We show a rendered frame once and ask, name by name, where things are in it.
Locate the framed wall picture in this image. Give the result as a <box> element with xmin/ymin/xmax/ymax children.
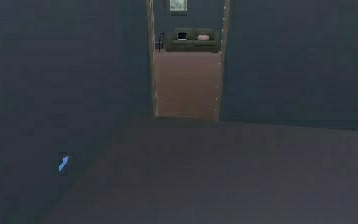
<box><xmin>169</xmin><ymin>0</ymin><xmax>189</xmax><ymax>13</ymax></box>

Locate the blue wall socket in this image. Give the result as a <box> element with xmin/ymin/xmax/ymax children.
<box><xmin>57</xmin><ymin>155</ymin><xmax>70</xmax><ymax>173</ymax></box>

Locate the dark green sofa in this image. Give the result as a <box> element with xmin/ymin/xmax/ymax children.
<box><xmin>165</xmin><ymin>27</ymin><xmax>220</xmax><ymax>53</ymax></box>

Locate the black chair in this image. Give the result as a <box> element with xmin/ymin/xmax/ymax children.
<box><xmin>157</xmin><ymin>31</ymin><xmax>165</xmax><ymax>53</ymax></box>

